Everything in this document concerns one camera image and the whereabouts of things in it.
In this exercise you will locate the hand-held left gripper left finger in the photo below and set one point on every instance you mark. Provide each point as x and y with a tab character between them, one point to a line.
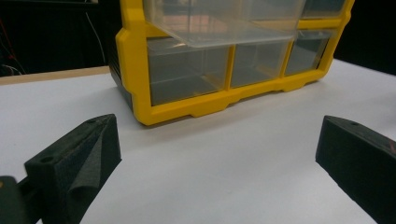
77	155

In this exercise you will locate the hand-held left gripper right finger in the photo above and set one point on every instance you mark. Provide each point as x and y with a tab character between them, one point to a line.
358	155

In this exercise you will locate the yellow drawer cabinet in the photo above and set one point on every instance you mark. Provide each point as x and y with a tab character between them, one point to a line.
134	62

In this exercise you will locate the clear plastic drawer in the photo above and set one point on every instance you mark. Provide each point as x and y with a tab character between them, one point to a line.
257	63
218	25
186	71
323	7
306	53

